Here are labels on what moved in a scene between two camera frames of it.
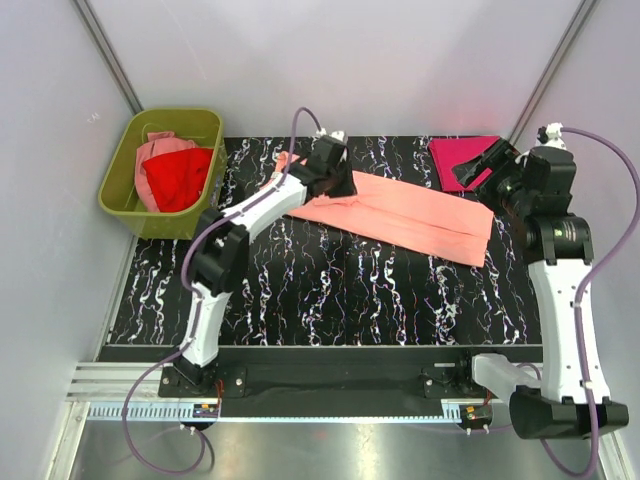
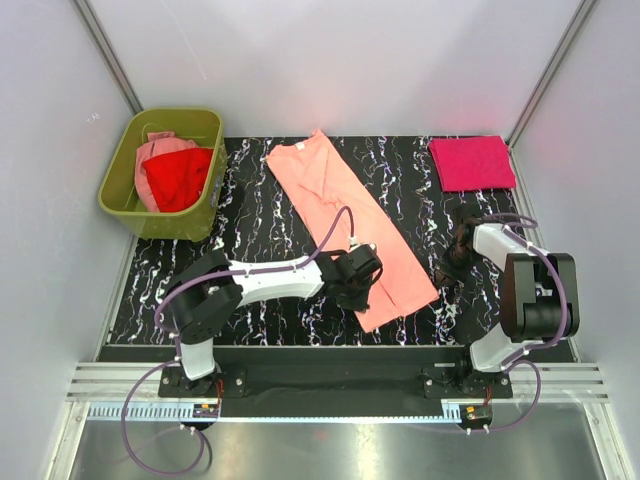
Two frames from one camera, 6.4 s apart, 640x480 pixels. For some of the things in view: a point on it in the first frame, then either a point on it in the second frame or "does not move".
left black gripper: (349, 188) → (359, 304)
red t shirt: (177, 179) does not move
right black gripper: (502, 157) → (443, 279)
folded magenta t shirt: (451, 151) does not move
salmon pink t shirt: (405, 212) → (317, 188)
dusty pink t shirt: (158, 143) does not move
